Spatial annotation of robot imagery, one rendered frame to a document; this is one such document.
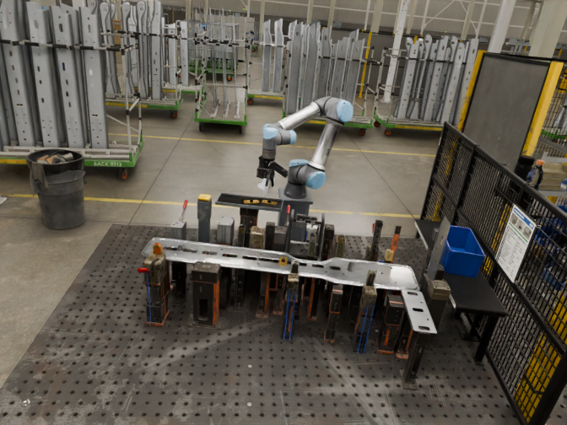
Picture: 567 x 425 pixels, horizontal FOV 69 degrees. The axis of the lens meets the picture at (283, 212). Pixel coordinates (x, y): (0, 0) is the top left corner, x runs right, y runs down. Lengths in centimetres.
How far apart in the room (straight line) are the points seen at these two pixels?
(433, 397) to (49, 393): 157
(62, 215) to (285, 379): 323
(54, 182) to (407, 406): 359
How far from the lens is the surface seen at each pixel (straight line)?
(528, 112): 402
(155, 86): 948
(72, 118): 612
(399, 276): 215
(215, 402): 183
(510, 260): 210
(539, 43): 955
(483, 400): 213
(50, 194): 452
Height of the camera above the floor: 210
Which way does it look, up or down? 25 degrees down
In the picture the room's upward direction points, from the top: 6 degrees clockwise
